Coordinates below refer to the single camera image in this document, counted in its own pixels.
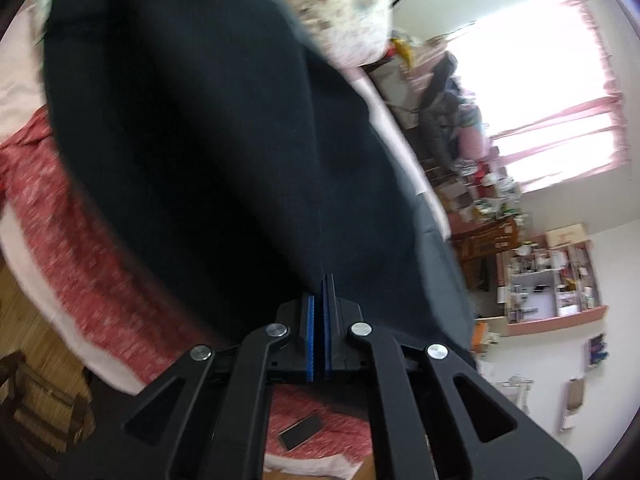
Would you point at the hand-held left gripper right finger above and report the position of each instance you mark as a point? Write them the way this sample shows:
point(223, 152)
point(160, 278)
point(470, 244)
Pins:
point(328, 335)

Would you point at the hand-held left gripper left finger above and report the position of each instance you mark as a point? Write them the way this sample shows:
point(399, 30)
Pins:
point(310, 345)

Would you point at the black pants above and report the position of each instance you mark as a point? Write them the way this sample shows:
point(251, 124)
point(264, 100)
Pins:
point(200, 135)

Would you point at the black phone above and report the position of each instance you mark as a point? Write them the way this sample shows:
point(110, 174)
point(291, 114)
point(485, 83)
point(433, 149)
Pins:
point(300, 432)

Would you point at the grey zippered mat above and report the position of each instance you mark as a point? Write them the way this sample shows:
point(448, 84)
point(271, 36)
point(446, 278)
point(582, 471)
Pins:
point(435, 270)

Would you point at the brown wooden chair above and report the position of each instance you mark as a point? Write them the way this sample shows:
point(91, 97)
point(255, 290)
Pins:
point(487, 245)

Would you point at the cluttered desk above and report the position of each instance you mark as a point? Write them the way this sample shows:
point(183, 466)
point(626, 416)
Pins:
point(480, 205)

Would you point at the pink bookshelf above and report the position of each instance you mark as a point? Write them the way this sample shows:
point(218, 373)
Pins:
point(550, 285)

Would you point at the red floral blanket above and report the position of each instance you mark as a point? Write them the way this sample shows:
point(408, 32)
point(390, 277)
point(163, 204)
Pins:
point(65, 225)

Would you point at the dark wooden stool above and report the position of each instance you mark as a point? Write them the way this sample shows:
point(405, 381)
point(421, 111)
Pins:
point(30, 385)

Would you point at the yellow toy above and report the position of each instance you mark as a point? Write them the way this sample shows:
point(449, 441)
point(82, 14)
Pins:
point(404, 50)

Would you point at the pink curtain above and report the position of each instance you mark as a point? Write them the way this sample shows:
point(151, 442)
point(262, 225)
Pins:
point(550, 115)

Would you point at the bear-print pillow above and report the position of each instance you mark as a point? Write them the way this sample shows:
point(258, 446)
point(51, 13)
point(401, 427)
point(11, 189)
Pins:
point(340, 10)

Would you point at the wooden wall shelf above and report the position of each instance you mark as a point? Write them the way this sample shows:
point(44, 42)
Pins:
point(572, 402)

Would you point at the small wall shelf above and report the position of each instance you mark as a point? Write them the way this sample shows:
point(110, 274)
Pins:
point(596, 350)

